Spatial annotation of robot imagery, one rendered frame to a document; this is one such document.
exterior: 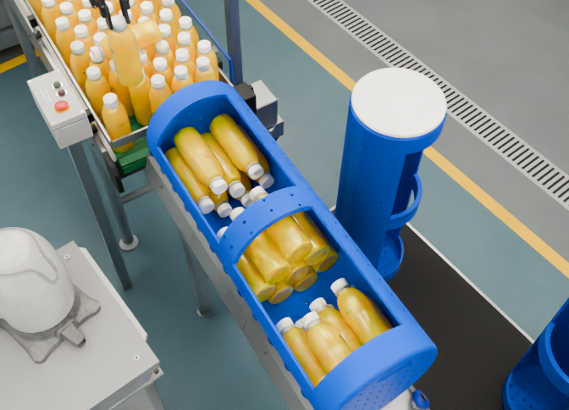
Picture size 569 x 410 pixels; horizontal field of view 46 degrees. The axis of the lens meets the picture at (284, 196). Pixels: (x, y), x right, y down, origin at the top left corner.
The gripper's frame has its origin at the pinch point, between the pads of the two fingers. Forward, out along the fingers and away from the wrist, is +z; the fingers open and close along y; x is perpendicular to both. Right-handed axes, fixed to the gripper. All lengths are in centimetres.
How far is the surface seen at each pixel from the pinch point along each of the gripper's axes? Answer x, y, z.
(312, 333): -89, 2, 23
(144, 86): 3.5, 4.1, 30.6
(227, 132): -30.5, 13.5, 22.8
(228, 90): -23.0, 18.2, 16.3
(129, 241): 24, -10, 131
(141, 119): 4.0, 1.3, 43.2
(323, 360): -95, 1, 24
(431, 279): -59, 83, 121
